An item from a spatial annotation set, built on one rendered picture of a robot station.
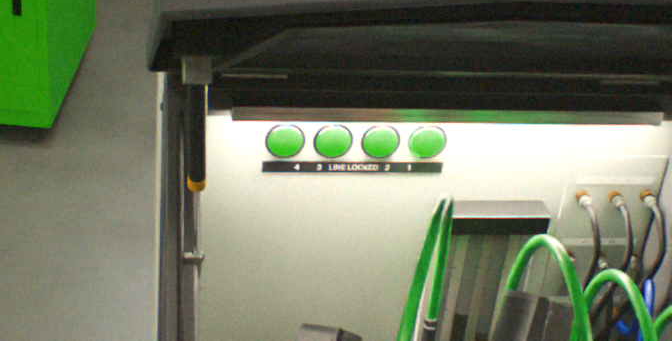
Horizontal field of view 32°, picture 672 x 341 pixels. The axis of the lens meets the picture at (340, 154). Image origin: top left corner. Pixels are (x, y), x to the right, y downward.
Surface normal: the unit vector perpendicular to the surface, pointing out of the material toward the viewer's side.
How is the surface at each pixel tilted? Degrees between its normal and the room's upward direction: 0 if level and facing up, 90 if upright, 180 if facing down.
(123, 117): 0
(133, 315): 0
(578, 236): 90
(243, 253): 90
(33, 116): 90
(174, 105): 43
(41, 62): 90
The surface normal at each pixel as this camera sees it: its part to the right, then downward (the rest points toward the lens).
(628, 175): 0.15, 0.53
